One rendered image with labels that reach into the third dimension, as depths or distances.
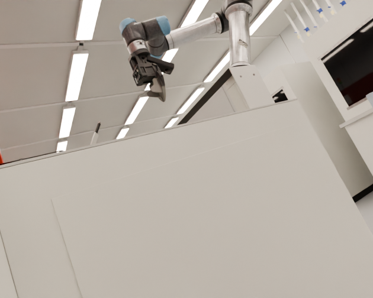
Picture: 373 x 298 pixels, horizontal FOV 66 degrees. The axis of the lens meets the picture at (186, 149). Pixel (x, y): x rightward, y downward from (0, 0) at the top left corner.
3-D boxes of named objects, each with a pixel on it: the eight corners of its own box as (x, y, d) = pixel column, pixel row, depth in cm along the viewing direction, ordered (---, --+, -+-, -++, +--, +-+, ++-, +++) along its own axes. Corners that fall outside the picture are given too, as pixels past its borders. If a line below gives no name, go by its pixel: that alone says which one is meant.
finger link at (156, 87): (153, 103, 106) (144, 81, 108) (167, 100, 109) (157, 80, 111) (156, 99, 104) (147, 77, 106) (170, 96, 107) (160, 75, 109)
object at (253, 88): (254, 116, 68) (229, 66, 71) (166, 182, 113) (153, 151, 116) (279, 109, 73) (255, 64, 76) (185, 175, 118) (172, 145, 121)
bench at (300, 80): (344, 211, 332) (266, 66, 374) (248, 233, 479) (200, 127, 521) (385, 183, 390) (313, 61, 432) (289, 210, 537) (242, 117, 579)
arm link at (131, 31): (137, 13, 113) (116, 19, 111) (147, 36, 111) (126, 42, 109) (138, 26, 120) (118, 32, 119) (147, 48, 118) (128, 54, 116)
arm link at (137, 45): (142, 51, 119) (148, 38, 112) (146, 61, 118) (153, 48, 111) (125, 52, 114) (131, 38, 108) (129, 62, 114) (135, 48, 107)
